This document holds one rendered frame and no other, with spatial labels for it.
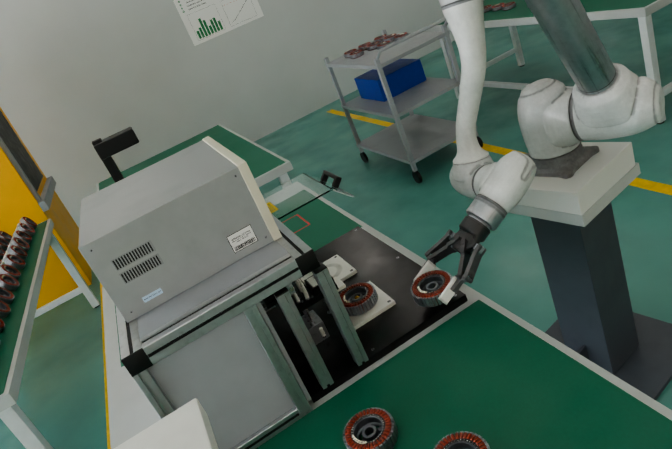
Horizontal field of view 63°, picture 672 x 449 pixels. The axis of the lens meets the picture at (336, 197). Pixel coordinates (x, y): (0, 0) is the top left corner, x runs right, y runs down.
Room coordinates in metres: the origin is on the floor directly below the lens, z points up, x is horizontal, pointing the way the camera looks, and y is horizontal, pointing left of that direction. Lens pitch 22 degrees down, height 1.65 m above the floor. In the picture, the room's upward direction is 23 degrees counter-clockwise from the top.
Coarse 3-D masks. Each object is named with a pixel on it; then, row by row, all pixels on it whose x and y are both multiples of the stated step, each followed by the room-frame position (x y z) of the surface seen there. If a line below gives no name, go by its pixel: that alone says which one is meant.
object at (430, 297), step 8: (432, 272) 1.22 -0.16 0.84; (440, 272) 1.20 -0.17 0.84; (448, 272) 1.19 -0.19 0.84; (416, 280) 1.22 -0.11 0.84; (424, 280) 1.21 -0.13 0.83; (432, 280) 1.21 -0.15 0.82; (440, 280) 1.19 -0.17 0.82; (448, 280) 1.16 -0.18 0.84; (416, 288) 1.19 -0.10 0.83; (424, 288) 1.20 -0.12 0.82; (432, 288) 1.17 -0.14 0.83; (440, 288) 1.14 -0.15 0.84; (416, 296) 1.16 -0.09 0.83; (424, 296) 1.14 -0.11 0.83; (432, 296) 1.13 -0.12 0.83; (424, 304) 1.14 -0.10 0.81; (432, 304) 1.13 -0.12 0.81; (440, 304) 1.12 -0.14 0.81
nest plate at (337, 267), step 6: (330, 258) 1.62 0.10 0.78; (336, 258) 1.60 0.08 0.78; (324, 264) 1.59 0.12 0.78; (330, 264) 1.58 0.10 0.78; (336, 264) 1.56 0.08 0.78; (342, 264) 1.55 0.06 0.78; (348, 264) 1.53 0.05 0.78; (330, 270) 1.54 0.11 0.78; (336, 270) 1.53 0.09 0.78; (342, 270) 1.51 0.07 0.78; (348, 270) 1.50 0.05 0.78; (354, 270) 1.48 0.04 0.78; (306, 276) 1.57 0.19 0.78; (336, 276) 1.49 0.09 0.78; (342, 276) 1.48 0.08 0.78; (348, 276) 1.47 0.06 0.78
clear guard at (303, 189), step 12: (300, 180) 1.65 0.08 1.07; (312, 180) 1.60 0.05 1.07; (276, 192) 1.63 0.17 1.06; (288, 192) 1.59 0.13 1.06; (300, 192) 1.55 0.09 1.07; (312, 192) 1.51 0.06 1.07; (324, 192) 1.47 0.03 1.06; (276, 204) 1.53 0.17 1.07; (288, 204) 1.50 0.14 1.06; (300, 204) 1.46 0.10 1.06; (276, 216) 1.45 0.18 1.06
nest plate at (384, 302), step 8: (376, 288) 1.34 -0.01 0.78; (384, 296) 1.29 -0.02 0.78; (376, 304) 1.27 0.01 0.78; (384, 304) 1.25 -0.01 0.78; (392, 304) 1.25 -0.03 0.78; (368, 312) 1.25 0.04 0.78; (376, 312) 1.23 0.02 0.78; (352, 320) 1.24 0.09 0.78; (360, 320) 1.23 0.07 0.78; (368, 320) 1.23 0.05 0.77
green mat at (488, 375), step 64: (448, 320) 1.13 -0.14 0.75; (384, 384) 1.01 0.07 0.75; (448, 384) 0.93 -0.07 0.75; (512, 384) 0.86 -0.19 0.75; (576, 384) 0.80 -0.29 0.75; (256, 448) 0.98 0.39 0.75; (320, 448) 0.90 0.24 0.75; (512, 448) 0.72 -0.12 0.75; (576, 448) 0.67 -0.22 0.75; (640, 448) 0.63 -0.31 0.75
